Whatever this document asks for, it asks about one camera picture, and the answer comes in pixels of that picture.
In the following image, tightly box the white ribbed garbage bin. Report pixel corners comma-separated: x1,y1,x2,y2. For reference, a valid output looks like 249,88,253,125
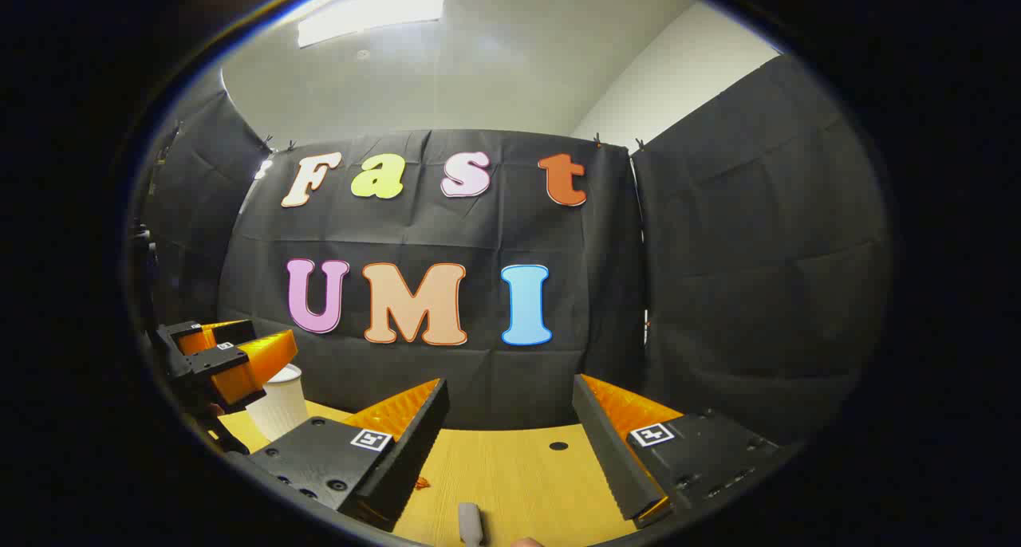
245,364,309,442

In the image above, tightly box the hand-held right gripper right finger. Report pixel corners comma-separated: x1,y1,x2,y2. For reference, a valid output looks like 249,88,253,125
572,374,786,530

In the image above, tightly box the ceiling light panel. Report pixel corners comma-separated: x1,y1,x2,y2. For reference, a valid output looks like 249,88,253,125
297,0,452,49

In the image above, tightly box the wooden desktop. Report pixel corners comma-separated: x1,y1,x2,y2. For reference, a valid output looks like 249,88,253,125
217,399,687,546

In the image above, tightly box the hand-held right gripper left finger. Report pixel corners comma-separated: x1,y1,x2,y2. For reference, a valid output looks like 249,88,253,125
249,378,450,532

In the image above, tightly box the small grey broom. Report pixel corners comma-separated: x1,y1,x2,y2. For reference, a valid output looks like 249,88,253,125
457,502,485,547

